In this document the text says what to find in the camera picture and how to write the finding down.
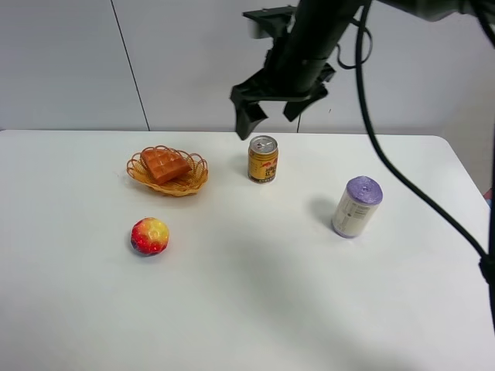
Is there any orange waffle wedge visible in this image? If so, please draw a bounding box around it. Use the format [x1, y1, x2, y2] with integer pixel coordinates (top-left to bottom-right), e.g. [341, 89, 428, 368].
[141, 148, 191, 185]

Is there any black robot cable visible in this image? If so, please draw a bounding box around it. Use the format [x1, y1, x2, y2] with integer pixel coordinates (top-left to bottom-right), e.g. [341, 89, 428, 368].
[334, 0, 495, 371]

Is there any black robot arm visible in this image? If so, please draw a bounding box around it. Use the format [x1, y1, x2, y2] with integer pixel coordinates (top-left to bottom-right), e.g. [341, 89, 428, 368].
[230, 1, 494, 138]

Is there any red yellow bumpy ball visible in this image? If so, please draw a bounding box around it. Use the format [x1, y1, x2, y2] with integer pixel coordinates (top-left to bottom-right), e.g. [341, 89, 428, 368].
[130, 217, 169, 256]

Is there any purple trash bag roll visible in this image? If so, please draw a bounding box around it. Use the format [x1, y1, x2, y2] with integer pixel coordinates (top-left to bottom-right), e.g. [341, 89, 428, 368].
[332, 175, 383, 238]

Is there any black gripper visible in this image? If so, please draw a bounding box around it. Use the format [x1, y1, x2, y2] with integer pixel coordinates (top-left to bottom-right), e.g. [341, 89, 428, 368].
[230, 22, 336, 140]

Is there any orange woven plastic basket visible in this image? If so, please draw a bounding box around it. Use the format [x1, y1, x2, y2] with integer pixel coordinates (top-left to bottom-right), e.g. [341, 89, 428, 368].
[126, 145, 209, 197]

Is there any gold energy drink can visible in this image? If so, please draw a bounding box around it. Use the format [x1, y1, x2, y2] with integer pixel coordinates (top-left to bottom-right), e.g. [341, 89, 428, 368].
[248, 135, 278, 183]

